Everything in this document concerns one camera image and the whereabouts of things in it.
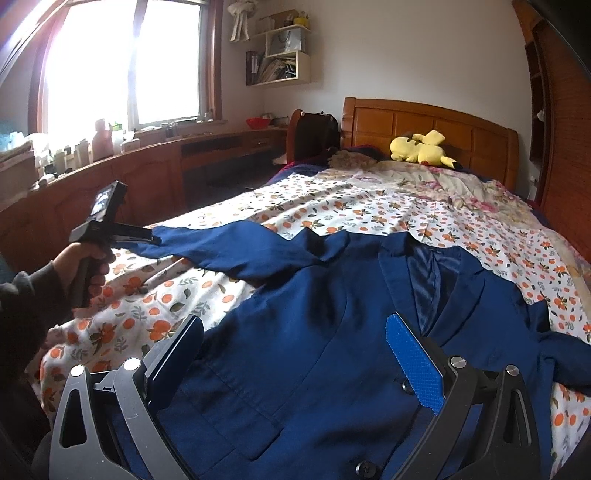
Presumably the yellow Pikachu plush toy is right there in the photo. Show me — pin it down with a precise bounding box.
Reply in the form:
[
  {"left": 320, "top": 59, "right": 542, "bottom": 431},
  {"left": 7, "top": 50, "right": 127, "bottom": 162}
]
[{"left": 390, "top": 129, "right": 464, "bottom": 171}]

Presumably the white plush toy hanging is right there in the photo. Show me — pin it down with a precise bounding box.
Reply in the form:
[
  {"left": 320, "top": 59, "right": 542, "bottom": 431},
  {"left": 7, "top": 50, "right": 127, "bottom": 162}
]
[{"left": 228, "top": 0, "right": 259, "bottom": 43}]

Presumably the red bowl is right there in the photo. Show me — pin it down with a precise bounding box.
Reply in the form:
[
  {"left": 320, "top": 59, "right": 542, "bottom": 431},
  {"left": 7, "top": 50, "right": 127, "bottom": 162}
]
[{"left": 245, "top": 117, "right": 271, "bottom": 130}]

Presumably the orange floral bed sheet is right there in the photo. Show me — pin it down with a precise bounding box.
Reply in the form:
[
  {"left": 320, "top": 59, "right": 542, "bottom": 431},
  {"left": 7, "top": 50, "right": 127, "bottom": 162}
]
[{"left": 36, "top": 170, "right": 590, "bottom": 479}]

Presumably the pink bottle on desk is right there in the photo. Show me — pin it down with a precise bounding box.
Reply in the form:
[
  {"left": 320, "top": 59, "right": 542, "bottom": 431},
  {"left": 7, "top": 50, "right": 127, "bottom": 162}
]
[{"left": 92, "top": 119, "right": 114, "bottom": 162}]

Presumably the window with wooden frame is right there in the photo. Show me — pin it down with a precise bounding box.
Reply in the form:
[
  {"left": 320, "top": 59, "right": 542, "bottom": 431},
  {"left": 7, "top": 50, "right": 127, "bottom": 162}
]
[{"left": 1, "top": 1, "right": 223, "bottom": 140}]

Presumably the wooden louvred wardrobe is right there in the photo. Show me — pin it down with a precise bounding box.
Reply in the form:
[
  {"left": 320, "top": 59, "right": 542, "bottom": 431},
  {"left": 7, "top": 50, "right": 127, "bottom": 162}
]
[{"left": 512, "top": 1, "right": 590, "bottom": 259}]

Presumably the white wall shelf unit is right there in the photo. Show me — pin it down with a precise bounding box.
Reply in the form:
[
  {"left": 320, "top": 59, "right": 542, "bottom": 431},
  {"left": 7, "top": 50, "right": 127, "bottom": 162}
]
[{"left": 245, "top": 9, "right": 311, "bottom": 87}]

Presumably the wooden bed headboard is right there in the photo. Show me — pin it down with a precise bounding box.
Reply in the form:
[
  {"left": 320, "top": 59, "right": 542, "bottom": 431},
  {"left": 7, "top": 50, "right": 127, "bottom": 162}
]
[{"left": 341, "top": 96, "right": 520, "bottom": 191}]

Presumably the person's left hand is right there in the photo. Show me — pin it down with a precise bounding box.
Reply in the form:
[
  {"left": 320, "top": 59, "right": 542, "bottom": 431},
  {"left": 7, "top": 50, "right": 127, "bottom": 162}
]
[{"left": 53, "top": 242, "right": 115, "bottom": 298}]

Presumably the pink floral quilt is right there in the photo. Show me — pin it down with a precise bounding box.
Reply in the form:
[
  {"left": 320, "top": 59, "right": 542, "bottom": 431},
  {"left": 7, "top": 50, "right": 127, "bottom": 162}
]
[{"left": 328, "top": 150, "right": 532, "bottom": 220}]

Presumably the navy blue suit jacket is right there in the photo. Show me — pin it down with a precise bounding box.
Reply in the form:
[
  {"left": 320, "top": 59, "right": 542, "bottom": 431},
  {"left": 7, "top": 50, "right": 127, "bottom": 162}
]
[{"left": 134, "top": 221, "right": 590, "bottom": 479}]

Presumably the wooden desk along window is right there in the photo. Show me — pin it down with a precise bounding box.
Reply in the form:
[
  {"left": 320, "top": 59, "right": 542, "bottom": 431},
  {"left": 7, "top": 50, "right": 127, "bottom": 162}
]
[{"left": 1, "top": 128, "right": 287, "bottom": 272}]

